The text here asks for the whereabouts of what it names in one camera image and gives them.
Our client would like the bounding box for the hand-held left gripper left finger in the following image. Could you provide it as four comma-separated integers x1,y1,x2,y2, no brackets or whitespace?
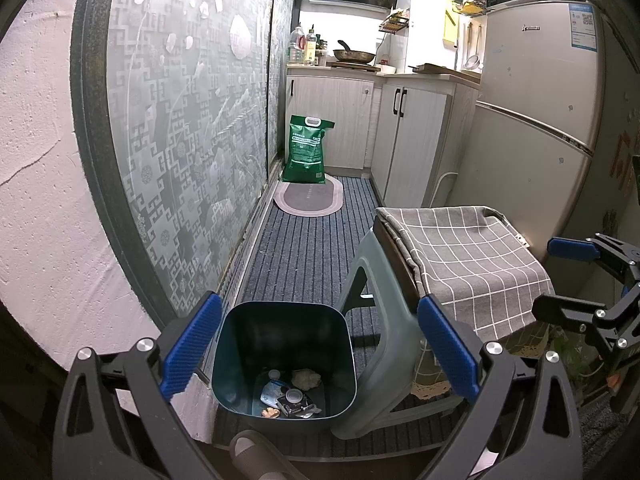
51,292,223,480

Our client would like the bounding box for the tan paper ball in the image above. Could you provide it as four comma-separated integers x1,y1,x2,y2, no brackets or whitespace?
291,368,322,392

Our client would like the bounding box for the large clear oil bottle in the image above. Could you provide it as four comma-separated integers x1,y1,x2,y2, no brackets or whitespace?
288,26,307,66

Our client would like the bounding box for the single-door white kitchen cabinet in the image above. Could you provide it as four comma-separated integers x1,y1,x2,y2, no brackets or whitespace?
285,74,382,171

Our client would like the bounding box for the green rice bag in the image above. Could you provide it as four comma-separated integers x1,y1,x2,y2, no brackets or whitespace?
281,114,336,184

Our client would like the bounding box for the black snack packet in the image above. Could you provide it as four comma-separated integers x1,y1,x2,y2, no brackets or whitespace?
276,389,317,418

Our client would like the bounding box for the silver two-door fridge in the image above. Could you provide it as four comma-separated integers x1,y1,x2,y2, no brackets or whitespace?
432,1,609,267

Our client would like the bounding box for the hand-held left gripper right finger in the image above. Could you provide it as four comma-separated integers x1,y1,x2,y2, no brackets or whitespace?
416,296,586,480

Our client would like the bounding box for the red wall decoration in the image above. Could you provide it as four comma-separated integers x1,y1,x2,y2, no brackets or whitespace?
606,129,640,192

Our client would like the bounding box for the white cable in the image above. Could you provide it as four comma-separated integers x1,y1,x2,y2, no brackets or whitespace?
429,171,460,209

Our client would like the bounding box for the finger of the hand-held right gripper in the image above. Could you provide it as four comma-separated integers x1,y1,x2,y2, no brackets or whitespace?
532,282,640,376
546,232,640,281

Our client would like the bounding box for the dark metal wok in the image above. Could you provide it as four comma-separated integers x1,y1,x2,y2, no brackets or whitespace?
332,40,377,64

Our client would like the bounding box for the yellow hanging board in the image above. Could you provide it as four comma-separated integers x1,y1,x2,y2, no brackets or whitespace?
443,0,460,49

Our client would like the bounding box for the dark teal plastic bin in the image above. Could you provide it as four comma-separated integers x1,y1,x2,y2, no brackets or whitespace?
210,301,359,436

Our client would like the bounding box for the wall spice rack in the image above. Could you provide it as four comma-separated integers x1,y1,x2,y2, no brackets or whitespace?
378,8,412,35

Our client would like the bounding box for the frosted patterned sliding door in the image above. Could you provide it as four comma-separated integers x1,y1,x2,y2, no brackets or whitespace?
70,0,299,332

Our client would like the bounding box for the double-door white kitchen cabinet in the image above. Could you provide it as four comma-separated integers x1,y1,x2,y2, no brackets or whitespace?
371,72,482,210

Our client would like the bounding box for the oval grey pink-rimmed mat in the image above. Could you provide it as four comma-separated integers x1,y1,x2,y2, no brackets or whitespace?
273,175,345,219

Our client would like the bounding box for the grey striped floor runner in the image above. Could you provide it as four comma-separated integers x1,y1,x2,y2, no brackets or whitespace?
215,176,501,461

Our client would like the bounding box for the grey slipper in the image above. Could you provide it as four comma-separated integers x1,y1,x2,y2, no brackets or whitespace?
229,430,297,480

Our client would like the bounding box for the grey-green plastic stool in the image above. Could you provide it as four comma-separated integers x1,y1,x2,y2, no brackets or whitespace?
330,227,463,441

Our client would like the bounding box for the hanging metal strainer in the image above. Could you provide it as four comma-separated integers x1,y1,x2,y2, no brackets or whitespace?
462,22,485,72

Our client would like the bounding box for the grey checked cloth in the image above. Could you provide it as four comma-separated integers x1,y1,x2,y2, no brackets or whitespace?
375,204,557,402

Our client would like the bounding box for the wooden cutting board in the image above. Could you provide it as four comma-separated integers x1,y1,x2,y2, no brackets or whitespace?
409,62,457,75

